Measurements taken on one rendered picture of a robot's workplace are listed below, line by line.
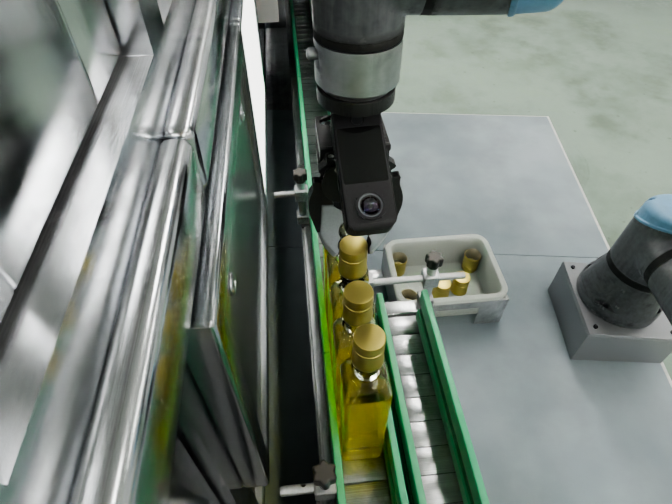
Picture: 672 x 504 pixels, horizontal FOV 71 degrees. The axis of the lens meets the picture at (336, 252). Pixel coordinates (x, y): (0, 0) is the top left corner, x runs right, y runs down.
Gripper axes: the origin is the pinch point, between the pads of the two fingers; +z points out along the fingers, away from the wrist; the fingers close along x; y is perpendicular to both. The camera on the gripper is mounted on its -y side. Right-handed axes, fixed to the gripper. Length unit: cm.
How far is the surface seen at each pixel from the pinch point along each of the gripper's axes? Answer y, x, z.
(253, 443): -19.2, 12.2, 5.2
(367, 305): -7.3, -0.6, 1.0
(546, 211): 46, -57, 42
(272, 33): 160, 10, 42
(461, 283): 20.4, -26.2, 35.3
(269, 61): 136, 12, 42
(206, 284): -15.9, 12.8, -15.4
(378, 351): -13.1, -0.8, 0.8
